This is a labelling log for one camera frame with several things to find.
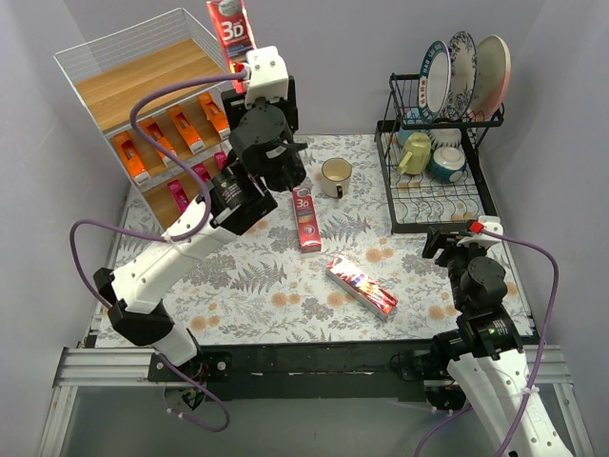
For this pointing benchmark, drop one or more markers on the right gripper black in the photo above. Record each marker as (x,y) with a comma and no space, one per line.
(439,243)

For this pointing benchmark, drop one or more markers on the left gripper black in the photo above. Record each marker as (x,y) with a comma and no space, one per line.
(233,102)

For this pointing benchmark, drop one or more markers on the orange toothpaste box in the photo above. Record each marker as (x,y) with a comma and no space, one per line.
(214,115)
(152,129)
(188,133)
(130,157)

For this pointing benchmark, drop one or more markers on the pink toothpaste box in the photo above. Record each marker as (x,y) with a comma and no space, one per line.
(202,172)
(220,159)
(178,195)

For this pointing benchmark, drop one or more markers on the orange toothpaste box top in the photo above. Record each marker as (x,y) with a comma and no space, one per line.
(188,133)

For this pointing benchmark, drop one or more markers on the red 3D toothpaste box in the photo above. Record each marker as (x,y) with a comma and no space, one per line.
(230,21)
(310,240)
(362,287)

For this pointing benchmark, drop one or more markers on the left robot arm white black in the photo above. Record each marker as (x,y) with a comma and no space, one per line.
(227,207)

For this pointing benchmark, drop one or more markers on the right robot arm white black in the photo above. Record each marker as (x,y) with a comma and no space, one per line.
(485,355)

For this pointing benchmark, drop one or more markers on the teal white bowl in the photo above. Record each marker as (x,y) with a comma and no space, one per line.
(447,164)

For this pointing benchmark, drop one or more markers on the yellow green mug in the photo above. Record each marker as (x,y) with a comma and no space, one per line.
(416,154)

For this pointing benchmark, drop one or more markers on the white blue patterned bowl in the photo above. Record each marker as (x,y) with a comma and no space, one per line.
(444,138)

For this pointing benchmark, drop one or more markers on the floral table mat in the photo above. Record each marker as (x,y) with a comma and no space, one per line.
(262,290)

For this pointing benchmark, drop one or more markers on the light blue cup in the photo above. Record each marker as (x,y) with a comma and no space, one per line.
(409,124)

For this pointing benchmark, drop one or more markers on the white plate blue rim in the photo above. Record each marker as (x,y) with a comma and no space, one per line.
(434,81)

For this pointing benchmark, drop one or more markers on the blue floral plate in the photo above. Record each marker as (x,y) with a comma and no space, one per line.
(463,54)

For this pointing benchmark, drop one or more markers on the cream pink plate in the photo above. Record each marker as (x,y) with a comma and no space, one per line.
(493,77)

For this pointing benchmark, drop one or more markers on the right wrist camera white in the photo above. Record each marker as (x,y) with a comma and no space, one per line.
(484,232)

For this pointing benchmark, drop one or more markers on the black wire dish rack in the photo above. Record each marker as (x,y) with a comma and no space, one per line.
(418,202)

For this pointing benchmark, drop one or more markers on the cream mug black handle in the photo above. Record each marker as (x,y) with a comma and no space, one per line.
(336,174)

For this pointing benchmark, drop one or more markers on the white wire wooden shelf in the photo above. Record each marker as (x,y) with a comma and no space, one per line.
(111,74)

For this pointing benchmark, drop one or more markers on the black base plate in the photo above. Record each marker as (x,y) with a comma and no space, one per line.
(404,370)

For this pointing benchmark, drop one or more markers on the aluminium frame rail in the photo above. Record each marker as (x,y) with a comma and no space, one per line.
(90,367)

